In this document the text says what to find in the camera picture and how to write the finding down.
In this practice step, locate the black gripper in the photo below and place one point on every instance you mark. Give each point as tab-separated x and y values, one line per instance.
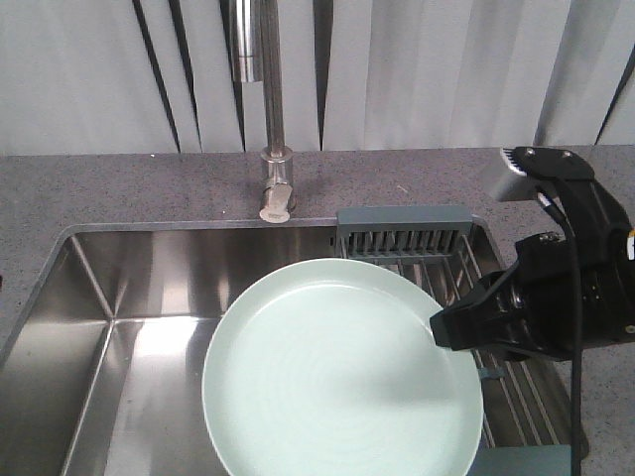
562	297

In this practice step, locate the pale green round plate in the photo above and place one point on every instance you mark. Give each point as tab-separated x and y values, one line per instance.
329	367

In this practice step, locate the grey-blue roll-up drying rack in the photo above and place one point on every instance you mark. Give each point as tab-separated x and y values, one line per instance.
445	250

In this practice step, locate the stainless steel faucet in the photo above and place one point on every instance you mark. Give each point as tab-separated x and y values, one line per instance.
256	57

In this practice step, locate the stainless steel sink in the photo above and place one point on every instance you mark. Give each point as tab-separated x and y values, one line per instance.
102	374

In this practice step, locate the white pleated curtain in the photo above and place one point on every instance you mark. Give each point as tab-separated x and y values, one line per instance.
124	77

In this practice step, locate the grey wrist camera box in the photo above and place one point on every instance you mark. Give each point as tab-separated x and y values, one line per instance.
519	173

